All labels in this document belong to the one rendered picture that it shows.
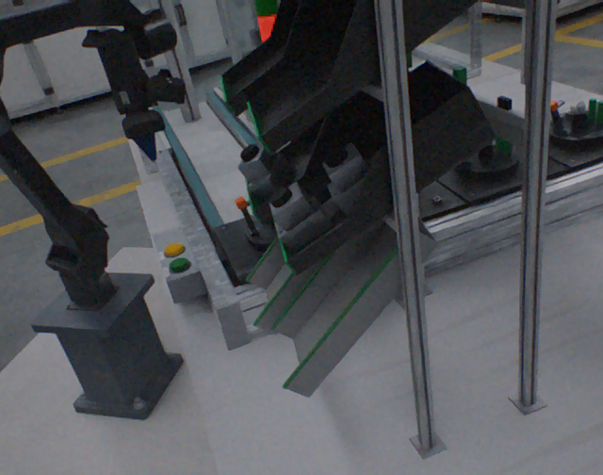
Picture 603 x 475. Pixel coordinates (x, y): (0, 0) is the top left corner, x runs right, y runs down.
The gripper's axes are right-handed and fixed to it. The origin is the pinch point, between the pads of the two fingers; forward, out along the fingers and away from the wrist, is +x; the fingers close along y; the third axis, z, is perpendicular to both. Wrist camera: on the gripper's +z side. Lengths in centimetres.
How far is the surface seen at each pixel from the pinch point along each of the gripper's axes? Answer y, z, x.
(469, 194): -4, 60, 28
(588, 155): -5, 88, 29
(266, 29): 22.2, 29.9, -8.2
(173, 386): -15.8, -9.3, 39.5
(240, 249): 4.0, 11.0, 28.5
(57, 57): 527, -43, 76
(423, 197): 1, 51, 28
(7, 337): 158, -84, 125
